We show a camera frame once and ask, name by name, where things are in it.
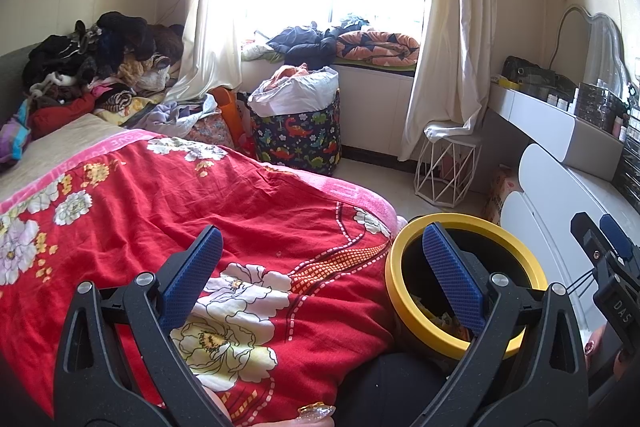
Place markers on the orange patterned folded blanket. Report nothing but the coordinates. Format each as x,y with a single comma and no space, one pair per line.
378,48

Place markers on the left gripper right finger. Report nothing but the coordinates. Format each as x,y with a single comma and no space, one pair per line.
525,365

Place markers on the white vanity desk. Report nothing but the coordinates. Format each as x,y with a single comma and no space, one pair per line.
572,141

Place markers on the cardboard box on floor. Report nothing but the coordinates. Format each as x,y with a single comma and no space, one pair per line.
503,183

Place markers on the white wire frame stool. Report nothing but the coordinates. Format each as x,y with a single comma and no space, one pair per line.
446,167

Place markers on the white bag in basket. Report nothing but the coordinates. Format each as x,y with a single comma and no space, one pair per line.
294,90

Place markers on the red floral bed blanket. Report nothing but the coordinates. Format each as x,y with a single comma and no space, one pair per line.
296,303

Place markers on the cream curtain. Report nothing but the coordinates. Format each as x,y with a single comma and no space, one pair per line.
451,85
211,58

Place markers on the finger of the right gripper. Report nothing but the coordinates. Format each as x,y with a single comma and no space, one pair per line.
617,237
589,237

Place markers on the left cream curtain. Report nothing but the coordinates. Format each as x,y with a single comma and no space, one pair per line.
211,58

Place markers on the pile of clothes on bed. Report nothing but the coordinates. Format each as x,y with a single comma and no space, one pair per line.
116,66

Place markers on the black bin with yellow rim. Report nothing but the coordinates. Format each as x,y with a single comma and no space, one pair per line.
416,294

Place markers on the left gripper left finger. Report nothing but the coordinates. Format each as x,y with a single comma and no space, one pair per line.
117,364

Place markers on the orange bag on floor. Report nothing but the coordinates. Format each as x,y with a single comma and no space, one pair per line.
226,101

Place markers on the black cosmetics organizer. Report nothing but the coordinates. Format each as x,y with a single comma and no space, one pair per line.
600,106

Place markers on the right hand with painted nail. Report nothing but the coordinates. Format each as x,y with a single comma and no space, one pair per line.
605,355

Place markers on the dark jacket on windowsill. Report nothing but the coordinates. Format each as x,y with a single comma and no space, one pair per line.
305,45

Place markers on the left hand with painted nails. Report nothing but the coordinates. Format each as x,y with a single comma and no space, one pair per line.
312,415

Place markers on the dinosaur print laundry basket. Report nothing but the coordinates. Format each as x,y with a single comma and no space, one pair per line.
309,141

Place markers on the striped colourful pillow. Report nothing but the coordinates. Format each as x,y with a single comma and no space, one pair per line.
15,135

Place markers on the floral patterned fabric bag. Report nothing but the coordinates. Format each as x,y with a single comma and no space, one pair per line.
212,129

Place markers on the right cream curtain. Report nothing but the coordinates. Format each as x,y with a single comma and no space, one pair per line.
451,85

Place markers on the vanity mirror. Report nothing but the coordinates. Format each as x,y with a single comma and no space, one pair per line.
589,48

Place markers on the dark camouflage bag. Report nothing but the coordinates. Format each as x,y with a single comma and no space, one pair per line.
536,81

